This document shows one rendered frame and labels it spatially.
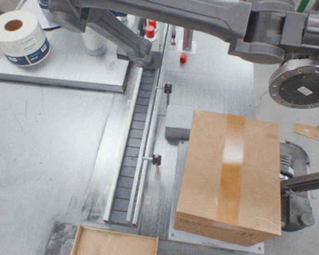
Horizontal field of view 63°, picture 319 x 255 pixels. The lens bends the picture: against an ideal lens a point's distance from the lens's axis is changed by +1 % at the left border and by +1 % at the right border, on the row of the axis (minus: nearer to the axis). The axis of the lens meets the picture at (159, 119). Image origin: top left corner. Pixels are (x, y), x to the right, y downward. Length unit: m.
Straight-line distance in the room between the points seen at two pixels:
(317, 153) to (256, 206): 1.56
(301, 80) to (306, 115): 1.51
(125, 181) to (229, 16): 0.65
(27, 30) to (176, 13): 0.90
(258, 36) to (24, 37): 0.98
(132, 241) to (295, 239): 1.23
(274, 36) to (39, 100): 1.02
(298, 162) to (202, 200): 1.23
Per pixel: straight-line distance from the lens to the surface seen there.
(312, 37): 0.51
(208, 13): 0.48
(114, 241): 0.95
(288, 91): 0.89
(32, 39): 1.28
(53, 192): 1.05
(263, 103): 2.29
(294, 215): 1.66
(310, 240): 1.98
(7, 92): 1.37
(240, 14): 0.50
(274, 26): 0.51
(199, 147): 0.72
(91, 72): 1.22
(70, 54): 1.33
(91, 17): 0.60
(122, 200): 0.92
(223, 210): 0.67
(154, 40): 1.08
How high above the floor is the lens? 1.76
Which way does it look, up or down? 59 degrees down
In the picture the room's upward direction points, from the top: 2 degrees counter-clockwise
